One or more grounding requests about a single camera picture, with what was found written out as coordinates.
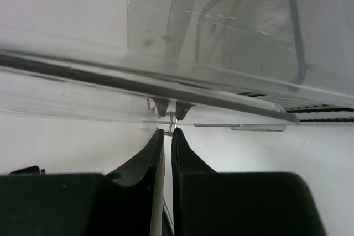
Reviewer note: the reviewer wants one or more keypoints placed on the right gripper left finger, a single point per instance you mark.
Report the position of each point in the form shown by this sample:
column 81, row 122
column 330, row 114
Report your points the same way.
column 126, row 201

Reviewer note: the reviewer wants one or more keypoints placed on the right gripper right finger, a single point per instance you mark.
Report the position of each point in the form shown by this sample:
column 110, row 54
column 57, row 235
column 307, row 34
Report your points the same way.
column 206, row 202

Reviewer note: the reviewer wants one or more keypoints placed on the clear acrylic drawer organizer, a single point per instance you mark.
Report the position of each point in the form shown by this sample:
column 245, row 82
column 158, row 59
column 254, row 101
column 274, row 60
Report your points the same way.
column 243, row 64

